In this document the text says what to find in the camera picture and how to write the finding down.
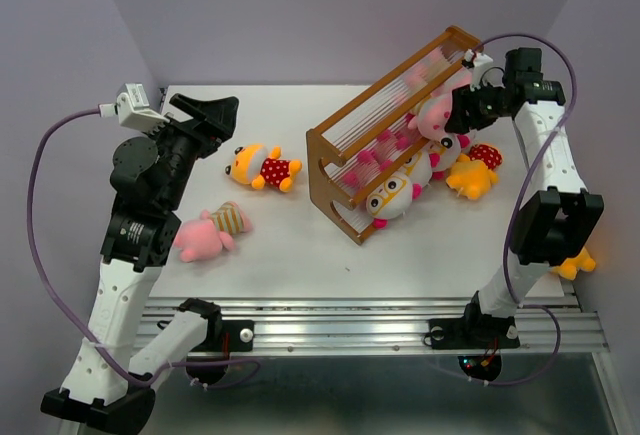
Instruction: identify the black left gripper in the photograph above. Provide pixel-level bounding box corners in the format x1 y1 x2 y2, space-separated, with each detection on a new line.
142 93 240 210

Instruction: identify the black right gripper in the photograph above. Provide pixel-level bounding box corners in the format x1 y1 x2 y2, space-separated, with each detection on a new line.
443 77 511 134

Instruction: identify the white glasses plush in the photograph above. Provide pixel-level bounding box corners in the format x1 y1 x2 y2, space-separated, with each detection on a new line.
373 130 439 198
426 134 474 180
341 150 422 229

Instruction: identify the yellow bear plush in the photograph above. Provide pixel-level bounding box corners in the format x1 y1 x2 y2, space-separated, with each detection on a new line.
445 143 503 200
550 247 596 280
224 144 303 193

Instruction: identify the pink plush with wheels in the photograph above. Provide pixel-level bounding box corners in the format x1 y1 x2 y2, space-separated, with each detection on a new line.
404 50 472 97

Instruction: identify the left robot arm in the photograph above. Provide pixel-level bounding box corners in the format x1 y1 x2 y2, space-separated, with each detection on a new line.
40 91 239 434

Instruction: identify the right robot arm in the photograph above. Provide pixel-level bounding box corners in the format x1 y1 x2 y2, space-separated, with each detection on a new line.
427 47 604 350

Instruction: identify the wooden toy shelf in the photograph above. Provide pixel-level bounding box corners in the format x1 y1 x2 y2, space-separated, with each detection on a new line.
306 26 480 244

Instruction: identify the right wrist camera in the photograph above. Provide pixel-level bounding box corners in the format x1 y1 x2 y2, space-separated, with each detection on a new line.
462 49 494 91

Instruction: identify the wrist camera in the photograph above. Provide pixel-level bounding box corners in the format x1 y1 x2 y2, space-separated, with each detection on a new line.
462 49 494 91
98 83 168 135

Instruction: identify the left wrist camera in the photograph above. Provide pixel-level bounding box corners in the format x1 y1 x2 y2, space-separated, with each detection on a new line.
98 83 168 135

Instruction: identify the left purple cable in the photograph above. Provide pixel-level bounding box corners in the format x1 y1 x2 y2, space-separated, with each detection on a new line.
27 108 262 390

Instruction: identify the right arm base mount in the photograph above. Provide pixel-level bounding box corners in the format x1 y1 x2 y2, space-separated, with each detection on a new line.
423 315 520 383

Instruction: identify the aluminium rail frame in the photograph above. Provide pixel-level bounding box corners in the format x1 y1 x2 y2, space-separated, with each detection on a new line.
114 294 612 356

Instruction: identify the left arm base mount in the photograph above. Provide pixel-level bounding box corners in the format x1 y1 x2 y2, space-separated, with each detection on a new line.
185 319 260 390

